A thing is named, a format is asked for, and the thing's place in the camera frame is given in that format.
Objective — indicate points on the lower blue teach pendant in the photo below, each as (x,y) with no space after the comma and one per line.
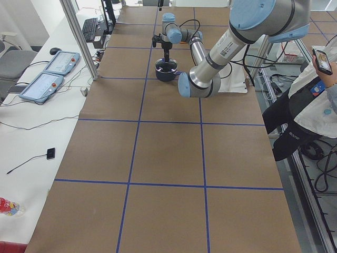
(42,87)

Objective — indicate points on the aluminium frame post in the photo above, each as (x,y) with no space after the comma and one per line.
(71,17)

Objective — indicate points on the upper blue teach pendant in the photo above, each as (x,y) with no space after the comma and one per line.
(62,63)

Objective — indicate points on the blue teach pendant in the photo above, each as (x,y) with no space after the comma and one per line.
(42,87)
(62,63)

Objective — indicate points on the person in white shirt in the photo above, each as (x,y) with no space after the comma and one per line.
(308,108)

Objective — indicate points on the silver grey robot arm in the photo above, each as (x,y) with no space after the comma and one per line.
(280,21)

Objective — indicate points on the small black square pad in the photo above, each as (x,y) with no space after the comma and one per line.
(50,153)

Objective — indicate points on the black computer mouse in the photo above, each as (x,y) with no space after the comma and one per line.
(54,50)

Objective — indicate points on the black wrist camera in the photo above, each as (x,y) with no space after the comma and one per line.
(156,39)

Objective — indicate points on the grey office chair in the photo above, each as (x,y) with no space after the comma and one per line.
(13,63)

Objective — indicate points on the glass pot lid purple knob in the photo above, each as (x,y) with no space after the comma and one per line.
(166,67)

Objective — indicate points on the black keyboard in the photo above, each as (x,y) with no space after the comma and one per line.
(89,29)

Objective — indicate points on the black smartphone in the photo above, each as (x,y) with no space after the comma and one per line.
(322,62)

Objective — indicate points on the dark blue saucepan purple handle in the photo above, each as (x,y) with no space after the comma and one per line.
(166,77)

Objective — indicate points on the small metal cylinder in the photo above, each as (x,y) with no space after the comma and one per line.
(84,91)

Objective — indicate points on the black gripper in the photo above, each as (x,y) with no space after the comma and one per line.
(166,47)

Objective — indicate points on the red printed plastic bag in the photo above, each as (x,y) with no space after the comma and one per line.
(10,208)

